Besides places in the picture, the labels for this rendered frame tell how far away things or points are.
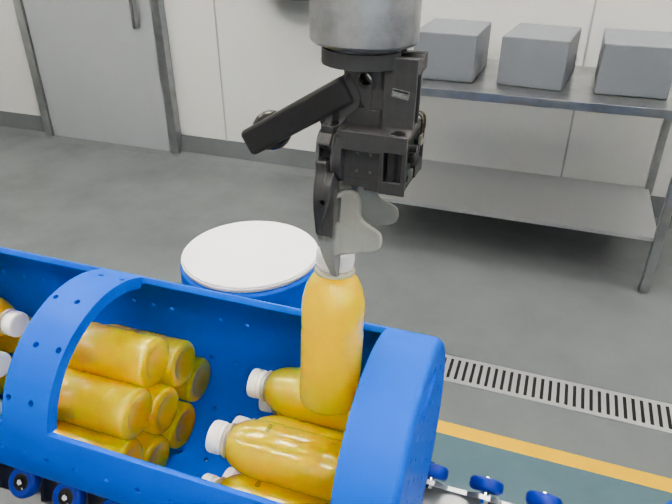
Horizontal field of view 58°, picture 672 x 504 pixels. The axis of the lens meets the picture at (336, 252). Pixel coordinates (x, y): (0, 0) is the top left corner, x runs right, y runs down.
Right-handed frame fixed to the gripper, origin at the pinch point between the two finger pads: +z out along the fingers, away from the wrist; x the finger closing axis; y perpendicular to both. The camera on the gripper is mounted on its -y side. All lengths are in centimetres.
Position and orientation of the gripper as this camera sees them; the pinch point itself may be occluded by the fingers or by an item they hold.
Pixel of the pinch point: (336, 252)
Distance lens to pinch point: 61.2
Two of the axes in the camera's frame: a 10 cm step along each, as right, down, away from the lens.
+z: -0.2, 8.7, 4.9
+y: 9.4, 1.8, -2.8
